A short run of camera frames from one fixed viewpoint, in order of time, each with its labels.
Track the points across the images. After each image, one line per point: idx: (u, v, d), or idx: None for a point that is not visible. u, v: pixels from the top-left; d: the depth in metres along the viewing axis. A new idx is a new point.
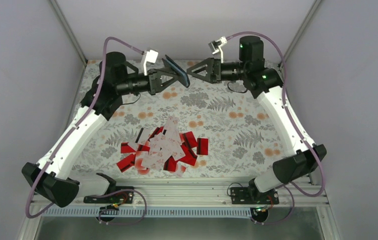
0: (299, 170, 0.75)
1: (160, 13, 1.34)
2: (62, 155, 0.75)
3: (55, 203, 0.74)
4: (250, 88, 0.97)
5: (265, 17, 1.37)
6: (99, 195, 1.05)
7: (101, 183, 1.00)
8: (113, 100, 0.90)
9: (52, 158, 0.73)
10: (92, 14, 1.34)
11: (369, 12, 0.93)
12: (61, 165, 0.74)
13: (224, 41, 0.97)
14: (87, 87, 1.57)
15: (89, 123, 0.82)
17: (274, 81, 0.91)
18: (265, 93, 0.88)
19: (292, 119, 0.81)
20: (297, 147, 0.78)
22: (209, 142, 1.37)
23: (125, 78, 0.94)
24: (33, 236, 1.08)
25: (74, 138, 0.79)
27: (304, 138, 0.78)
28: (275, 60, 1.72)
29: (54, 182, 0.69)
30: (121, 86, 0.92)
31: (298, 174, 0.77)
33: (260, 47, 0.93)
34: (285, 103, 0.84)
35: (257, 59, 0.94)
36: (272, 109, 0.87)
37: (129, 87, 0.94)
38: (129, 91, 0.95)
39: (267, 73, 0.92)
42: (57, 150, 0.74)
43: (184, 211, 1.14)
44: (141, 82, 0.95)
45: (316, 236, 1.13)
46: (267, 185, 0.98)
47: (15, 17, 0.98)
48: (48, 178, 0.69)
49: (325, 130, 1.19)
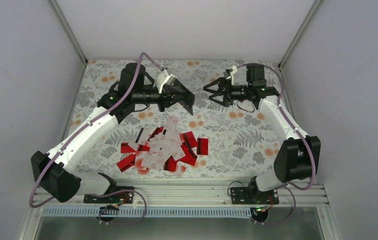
0: (295, 161, 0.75)
1: (159, 13, 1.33)
2: (72, 148, 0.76)
3: (55, 197, 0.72)
4: (252, 101, 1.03)
5: (265, 17, 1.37)
6: (98, 195, 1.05)
7: (100, 182, 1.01)
8: (128, 104, 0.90)
9: (63, 149, 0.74)
10: (92, 13, 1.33)
11: (369, 13, 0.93)
12: (70, 156, 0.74)
13: (235, 68, 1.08)
14: (87, 88, 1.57)
15: (103, 121, 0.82)
17: (272, 94, 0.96)
18: (263, 99, 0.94)
19: (286, 116, 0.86)
20: (289, 136, 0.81)
22: (209, 142, 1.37)
23: (141, 87, 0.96)
24: (33, 236, 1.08)
25: (86, 134, 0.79)
27: (296, 127, 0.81)
28: (275, 60, 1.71)
29: (61, 172, 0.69)
30: (136, 96, 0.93)
31: (297, 169, 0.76)
33: (262, 68, 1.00)
34: (279, 103, 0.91)
35: (259, 79, 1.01)
36: (269, 111, 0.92)
37: (143, 97, 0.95)
38: (142, 101, 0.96)
39: (267, 89, 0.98)
42: (69, 143, 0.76)
43: (184, 211, 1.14)
44: (153, 95, 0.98)
45: (316, 236, 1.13)
46: (268, 185, 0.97)
47: (15, 16, 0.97)
48: (55, 167, 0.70)
49: (325, 130, 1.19)
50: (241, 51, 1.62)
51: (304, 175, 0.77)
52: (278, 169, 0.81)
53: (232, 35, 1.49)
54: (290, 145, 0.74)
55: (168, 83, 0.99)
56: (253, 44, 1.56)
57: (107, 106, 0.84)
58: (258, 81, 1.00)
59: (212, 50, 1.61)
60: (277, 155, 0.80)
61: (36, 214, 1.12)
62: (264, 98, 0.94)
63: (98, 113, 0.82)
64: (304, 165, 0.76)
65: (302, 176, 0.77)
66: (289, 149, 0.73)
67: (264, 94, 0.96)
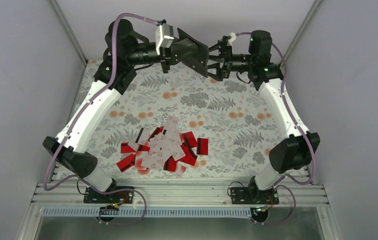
0: (291, 155, 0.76)
1: (159, 12, 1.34)
2: (78, 131, 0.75)
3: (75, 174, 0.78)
4: (253, 80, 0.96)
5: (265, 17, 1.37)
6: (101, 192, 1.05)
7: (103, 179, 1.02)
8: (126, 73, 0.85)
9: (70, 132, 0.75)
10: (93, 14, 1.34)
11: (368, 13, 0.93)
12: (78, 139, 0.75)
13: (233, 35, 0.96)
14: (87, 88, 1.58)
15: (104, 98, 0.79)
17: (275, 76, 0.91)
18: (265, 84, 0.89)
19: (288, 106, 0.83)
20: (290, 132, 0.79)
22: (209, 142, 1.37)
23: (135, 48, 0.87)
24: (33, 236, 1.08)
25: (89, 114, 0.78)
27: (298, 124, 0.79)
28: (275, 60, 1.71)
29: (72, 155, 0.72)
30: (131, 56, 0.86)
31: (292, 162, 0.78)
33: (269, 44, 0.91)
34: (283, 92, 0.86)
35: (264, 55, 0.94)
36: (270, 97, 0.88)
37: (140, 56, 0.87)
38: (141, 62, 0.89)
39: (272, 68, 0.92)
42: (74, 125, 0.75)
43: (184, 211, 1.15)
44: (151, 53, 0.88)
45: (316, 236, 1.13)
46: (268, 183, 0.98)
47: (15, 17, 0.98)
48: (68, 150, 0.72)
49: (324, 130, 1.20)
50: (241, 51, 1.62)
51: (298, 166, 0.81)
52: (274, 161, 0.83)
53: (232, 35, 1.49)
54: (290, 141, 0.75)
55: (165, 45, 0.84)
56: None
57: (105, 78, 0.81)
58: (262, 58, 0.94)
59: None
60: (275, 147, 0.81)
61: (36, 214, 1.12)
62: (266, 82, 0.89)
63: (97, 89, 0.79)
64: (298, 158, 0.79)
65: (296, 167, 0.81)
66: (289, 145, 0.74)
67: (268, 75, 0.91)
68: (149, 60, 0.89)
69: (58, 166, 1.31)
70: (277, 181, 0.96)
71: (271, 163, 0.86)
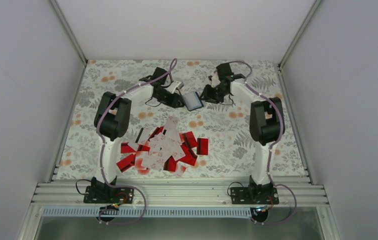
0: (262, 119, 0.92)
1: (159, 12, 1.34)
2: (132, 94, 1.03)
3: (114, 129, 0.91)
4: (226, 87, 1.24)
5: (265, 17, 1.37)
6: (107, 180, 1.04)
7: (113, 168, 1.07)
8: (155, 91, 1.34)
9: (127, 92, 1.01)
10: (93, 13, 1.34)
11: (369, 12, 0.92)
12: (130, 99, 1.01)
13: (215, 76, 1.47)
14: (87, 88, 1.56)
15: (146, 86, 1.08)
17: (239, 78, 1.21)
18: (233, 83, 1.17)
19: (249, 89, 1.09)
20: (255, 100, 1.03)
22: (209, 142, 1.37)
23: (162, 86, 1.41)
24: (33, 236, 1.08)
25: (136, 90, 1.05)
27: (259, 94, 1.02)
28: (275, 60, 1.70)
29: (128, 103, 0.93)
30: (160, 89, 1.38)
31: (267, 126, 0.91)
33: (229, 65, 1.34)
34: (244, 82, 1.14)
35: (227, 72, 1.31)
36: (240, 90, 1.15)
37: (163, 91, 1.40)
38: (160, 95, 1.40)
39: (236, 76, 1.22)
42: (130, 90, 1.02)
43: (184, 211, 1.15)
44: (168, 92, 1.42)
45: (317, 236, 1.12)
46: (261, 173, 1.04)
47: (15, 16, 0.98)
48: (124, 99, 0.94)
49: (325, 130, 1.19)
50: (242, 52, 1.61)
51: (275, 134, 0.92)
52: (255, 132, 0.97)
53: (231, 35, 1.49)
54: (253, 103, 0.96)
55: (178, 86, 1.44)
56: (253, 45, 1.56)
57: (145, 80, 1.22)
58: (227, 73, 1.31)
59: (212, 50, 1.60)
60: (251, 120, 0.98)
61: (36, 214, 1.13)
62: (233, 81, 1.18)
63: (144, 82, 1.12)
64: (271, 124, 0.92)
65: (274, 135, 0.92)
66: (253, 104, 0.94)
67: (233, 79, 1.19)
68: (163, 97, 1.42)
69: (58, 166, 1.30)
70: (269, 168, 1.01)
71: (254, 137, 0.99)
